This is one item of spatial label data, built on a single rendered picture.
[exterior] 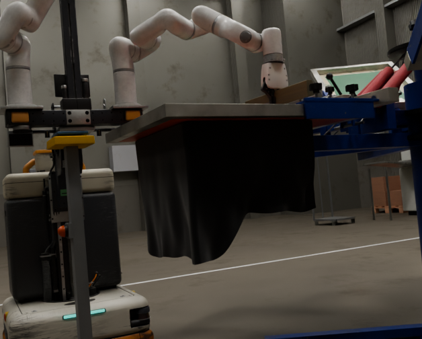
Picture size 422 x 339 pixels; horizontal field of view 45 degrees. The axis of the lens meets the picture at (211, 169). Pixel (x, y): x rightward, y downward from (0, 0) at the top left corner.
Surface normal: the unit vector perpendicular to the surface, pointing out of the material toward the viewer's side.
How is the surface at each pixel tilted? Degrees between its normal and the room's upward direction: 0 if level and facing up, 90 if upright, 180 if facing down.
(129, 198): 90
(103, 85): 90
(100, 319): 90
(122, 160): 90
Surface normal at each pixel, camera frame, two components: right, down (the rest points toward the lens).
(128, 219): 0.42, -0.08
